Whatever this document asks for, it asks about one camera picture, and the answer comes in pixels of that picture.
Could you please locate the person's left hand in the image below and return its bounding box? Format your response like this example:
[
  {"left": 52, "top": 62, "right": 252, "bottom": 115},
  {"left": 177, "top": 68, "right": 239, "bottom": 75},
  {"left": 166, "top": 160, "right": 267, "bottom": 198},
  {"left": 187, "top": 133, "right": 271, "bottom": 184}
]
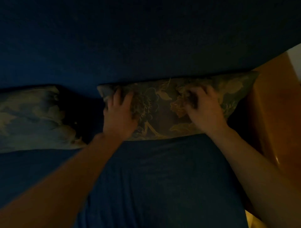
[{"left": 103, "top": 88, "right": 138, "bottom": 141}]

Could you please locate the person's right hand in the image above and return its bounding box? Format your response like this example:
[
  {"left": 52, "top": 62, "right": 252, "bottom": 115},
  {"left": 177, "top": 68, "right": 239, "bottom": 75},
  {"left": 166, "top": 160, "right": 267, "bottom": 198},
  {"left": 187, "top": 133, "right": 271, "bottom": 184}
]
[{"left": 183, "top": 85, "right": 229, "bottom": 136}]

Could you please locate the dark floral pillow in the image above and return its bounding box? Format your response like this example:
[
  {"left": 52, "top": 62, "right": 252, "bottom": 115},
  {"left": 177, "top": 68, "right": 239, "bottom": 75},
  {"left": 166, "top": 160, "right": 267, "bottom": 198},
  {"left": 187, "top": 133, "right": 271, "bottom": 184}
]
[{"left": 97, "top": 71, "right": 260, "bottom": 141}]

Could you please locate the person's right forearm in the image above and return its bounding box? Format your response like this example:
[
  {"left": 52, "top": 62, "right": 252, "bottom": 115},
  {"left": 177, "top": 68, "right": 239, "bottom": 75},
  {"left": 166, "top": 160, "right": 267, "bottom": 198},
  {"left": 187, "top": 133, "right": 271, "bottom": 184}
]
[{"left": 206, "top": 126, "right": 301, "bottom": 228}]

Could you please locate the person's left forearm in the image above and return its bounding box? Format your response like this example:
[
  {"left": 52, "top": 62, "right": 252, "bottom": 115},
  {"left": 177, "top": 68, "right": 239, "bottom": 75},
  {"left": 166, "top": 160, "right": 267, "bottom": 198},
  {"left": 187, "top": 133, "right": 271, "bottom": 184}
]
[{"left": 0, "top": 133, "right": 129, "bottom": 228}]

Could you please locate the dark blue upholstered headboard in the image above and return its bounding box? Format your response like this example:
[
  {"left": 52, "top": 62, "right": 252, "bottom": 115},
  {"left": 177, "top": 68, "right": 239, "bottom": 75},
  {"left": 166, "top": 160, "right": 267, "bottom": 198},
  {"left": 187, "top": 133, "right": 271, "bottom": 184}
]
[{"left": 0, "top": 0, "right": 301, "bottom": 99}]

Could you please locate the brown wooden bedside furniture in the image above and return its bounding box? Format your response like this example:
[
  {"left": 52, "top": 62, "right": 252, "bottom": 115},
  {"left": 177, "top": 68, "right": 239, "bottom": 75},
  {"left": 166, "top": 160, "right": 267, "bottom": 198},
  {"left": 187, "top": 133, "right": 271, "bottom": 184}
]
[{"left": 226, "top": 52, "right": 301, "bottom": 221}]

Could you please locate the pale floral pillow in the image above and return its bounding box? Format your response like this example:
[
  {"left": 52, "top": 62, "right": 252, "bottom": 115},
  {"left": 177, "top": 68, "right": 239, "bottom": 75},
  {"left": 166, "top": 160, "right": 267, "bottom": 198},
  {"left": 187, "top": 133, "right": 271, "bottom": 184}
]
[{"left": 0, "top": 85, "right": 87, "bottom": 154}]

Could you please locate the dark blue bed sheet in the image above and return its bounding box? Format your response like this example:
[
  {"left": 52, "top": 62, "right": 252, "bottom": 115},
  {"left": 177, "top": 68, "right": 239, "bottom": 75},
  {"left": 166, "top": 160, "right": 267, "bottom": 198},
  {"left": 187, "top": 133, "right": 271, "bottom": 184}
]
[{"left": 0, "top": 97, "right": 250, "bottom": 228}]

